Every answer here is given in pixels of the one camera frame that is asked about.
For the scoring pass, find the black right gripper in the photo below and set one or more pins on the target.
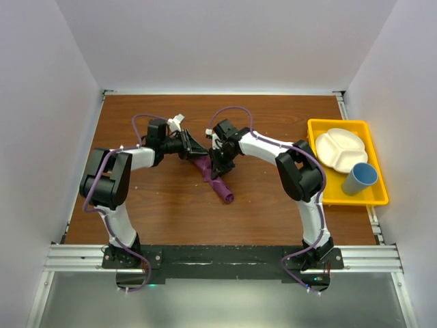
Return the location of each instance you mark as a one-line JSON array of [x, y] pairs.
[[218, 167]]

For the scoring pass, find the blue plastic cup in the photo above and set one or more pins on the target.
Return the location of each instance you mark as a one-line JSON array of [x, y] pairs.
[[361, 176]]

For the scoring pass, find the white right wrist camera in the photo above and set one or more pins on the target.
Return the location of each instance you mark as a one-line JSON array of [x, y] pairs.
[[215, 139]]

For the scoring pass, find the white divided plate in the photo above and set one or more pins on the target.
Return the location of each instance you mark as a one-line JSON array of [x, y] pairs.
[[340, 150]]

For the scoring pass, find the purple cloth napkin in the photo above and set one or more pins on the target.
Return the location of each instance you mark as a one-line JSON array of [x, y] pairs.
[[217, 184]]

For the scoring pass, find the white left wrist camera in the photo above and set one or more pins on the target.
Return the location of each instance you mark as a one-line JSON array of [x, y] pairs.
[[174, 124]]

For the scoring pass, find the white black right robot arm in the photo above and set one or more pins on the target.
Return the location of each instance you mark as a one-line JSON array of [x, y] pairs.
[[302, 177]]

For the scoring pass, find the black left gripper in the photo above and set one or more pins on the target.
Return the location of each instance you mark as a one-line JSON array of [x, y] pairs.
[[189, 146]]

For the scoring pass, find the yellow plastic tray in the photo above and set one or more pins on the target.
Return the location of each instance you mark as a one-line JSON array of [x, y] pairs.
[[375, 195]]

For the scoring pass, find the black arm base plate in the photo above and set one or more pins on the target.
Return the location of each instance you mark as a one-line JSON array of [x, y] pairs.
[[165, 262]]

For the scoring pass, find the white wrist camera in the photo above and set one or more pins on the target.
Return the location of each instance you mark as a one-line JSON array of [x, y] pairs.
[[215, 139], [174, 124]]

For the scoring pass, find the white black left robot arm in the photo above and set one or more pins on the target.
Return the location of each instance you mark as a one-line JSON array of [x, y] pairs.
[[106, 179]]

